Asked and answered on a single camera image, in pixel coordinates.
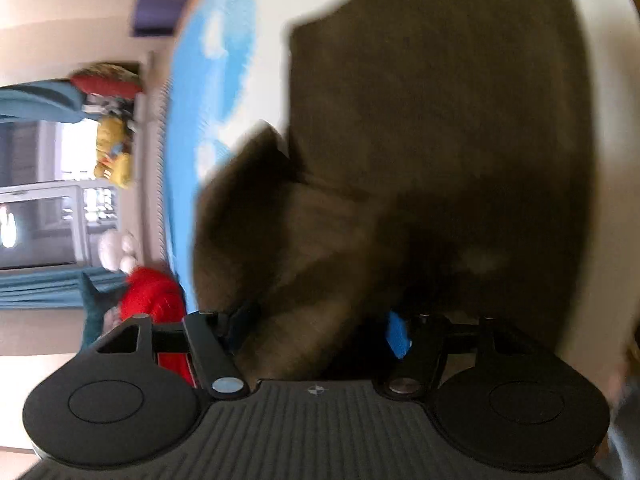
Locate teal shark plush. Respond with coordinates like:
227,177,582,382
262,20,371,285
80,270,126,351

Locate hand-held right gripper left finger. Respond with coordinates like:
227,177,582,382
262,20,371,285
92,301,262,402

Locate yellow duck plush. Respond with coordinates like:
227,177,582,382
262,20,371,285
94,152,133,191

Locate red cushion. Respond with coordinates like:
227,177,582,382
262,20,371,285
70,62,143,98

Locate wooden bed frame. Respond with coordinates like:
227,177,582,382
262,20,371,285
162,0,231,111

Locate red folded blanket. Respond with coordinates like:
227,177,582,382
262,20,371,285
117,267,198,386

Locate window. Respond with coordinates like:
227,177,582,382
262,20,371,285
0,120,121,271

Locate yellow round plush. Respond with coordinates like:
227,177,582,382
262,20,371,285
97,115,133,153

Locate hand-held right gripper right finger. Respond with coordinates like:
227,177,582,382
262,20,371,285
375,310,531,402

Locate white plush toy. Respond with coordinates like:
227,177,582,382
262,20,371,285
97,232,138,273

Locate blue curtain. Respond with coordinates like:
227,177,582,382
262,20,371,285
0,80,86,123
0,267,126,311

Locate brown corduroy pants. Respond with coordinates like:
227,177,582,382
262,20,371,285
191,0,593,381

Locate black white plush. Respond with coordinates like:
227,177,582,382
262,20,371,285
82,97,136,118

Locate white windowsill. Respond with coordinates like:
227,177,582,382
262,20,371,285
132,50,168,261

